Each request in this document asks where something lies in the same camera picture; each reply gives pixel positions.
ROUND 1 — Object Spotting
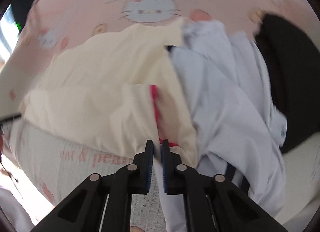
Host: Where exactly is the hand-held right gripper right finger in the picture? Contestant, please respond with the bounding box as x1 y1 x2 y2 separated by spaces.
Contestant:
161 140 288 232

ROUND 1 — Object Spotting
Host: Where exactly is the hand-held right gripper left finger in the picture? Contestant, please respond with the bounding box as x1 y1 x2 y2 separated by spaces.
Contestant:
31 140 154 232

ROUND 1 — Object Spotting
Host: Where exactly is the white garment with navy trim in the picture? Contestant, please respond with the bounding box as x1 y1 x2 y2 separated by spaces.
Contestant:
154 19 288 232

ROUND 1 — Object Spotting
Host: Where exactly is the bright window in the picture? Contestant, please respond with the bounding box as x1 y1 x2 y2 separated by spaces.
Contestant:
0 5 19 58

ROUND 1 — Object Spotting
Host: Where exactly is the pink and cream T-shirt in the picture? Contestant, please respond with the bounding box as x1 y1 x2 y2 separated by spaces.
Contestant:
21 17 199 170

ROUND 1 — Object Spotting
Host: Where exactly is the black garment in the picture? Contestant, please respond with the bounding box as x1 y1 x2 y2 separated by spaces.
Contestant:
255 14 320 154

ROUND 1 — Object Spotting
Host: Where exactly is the dark curtain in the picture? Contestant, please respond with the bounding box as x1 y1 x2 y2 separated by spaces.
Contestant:
10 0 50 31

